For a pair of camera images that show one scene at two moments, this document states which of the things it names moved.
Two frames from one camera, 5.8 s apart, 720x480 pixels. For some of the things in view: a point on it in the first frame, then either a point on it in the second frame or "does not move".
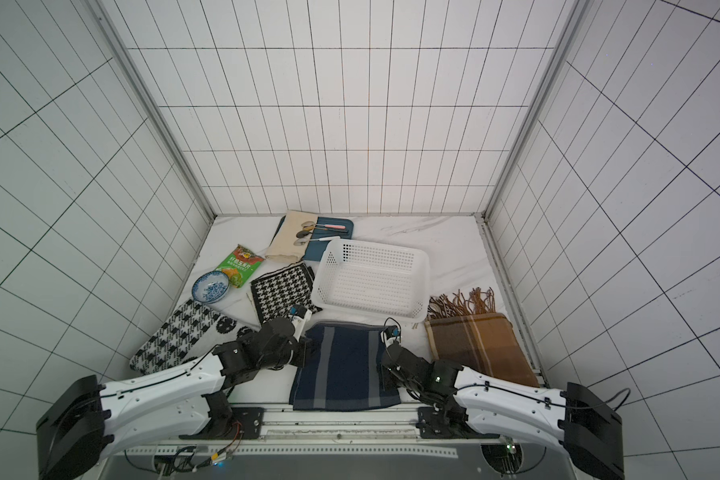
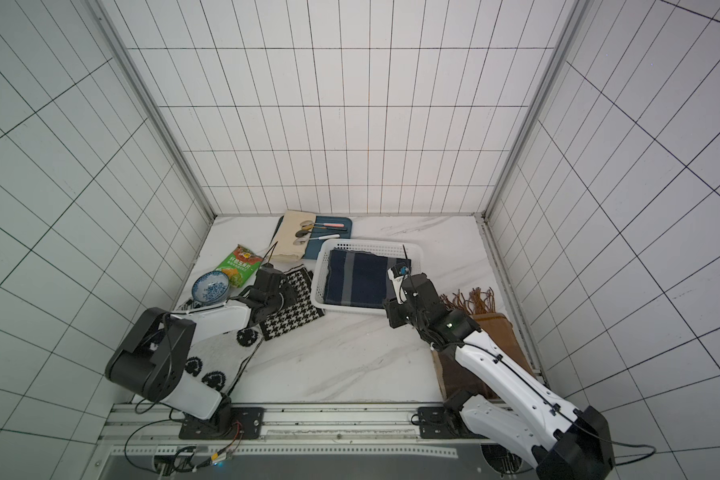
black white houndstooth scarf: (275, 293) does not move
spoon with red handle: (313, 224) does not move
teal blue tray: (315, 248) does not move
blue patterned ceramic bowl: (210, 287) does not move
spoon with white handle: (305, 241) does not move
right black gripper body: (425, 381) → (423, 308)
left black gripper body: (291, 354) → (282, 301)
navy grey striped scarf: (341, 368) → (358, 278)
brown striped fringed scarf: (468, 331) does not move
